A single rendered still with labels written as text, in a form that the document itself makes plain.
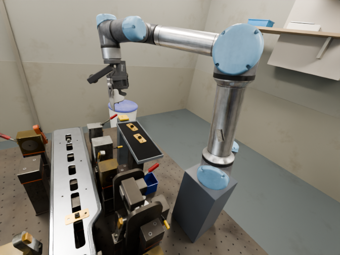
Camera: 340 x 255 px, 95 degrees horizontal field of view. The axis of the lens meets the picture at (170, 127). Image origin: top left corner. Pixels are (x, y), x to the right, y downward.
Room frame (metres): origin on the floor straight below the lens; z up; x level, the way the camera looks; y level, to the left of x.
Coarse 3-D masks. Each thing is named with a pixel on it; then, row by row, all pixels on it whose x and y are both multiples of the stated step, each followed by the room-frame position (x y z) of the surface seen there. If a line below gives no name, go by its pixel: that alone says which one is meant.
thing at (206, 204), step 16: (192, 176) 0.57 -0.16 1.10; (192, 192) 0.54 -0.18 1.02; (208, 192) 0.49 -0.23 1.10; (224, 192) 0.51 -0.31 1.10; (176, 208) 0.58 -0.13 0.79; (192, 208) 0.51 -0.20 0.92; (208, 208) 0.46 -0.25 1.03; (192, 224) 0.49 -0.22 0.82; (208, 224) 0.52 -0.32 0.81; (192, 240) 0.46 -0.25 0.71
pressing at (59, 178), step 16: (80, 128) 0.92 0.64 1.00; (64, 144) 0.72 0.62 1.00; (80, 144) 0.75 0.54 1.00; (64, 160) 0.60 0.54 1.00; (64, 176) 0.50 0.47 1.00; (80, 176) 0.52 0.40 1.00; (64, 192) 0.42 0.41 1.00; (80, 192) 0.44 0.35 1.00; (96, 192) 0.45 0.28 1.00; (64, 208) 0.35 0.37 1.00; (96, 208) 0.38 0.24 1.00; (64, 224) 0.30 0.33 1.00; (64, 240) 0.25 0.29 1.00
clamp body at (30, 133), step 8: (16, 136) 0.65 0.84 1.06; (24, 136) 0.66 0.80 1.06; (32, 136) 0.68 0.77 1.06; (40, 136) 0.70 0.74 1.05; (24, 144) 0.65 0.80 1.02; (32, 144) 0.67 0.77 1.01; (40, 144) 0.69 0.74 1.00; (24, 152) 0.64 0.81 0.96; (32, 152) 0.66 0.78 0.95; (40, 152) 0.68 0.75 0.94; (48, 160) 0.72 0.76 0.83; (48, 168) 0.69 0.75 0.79; (48, 176) 0.68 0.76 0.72
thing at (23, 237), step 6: (18, 234) 0.20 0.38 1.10; (24, 234) 0.21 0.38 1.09; (12, 240) 0.19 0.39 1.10; (18, 240) 0.19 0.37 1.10; (24, 240) 0.20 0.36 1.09; (30, 240) 0.20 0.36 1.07; (36, 240) 0.22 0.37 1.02; (18, 246) 0.18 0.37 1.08; (24, 246) 0.19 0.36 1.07; (30, 246) 0.20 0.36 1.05; (36, 246) 0.21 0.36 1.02; (36, 252) 0.20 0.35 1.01
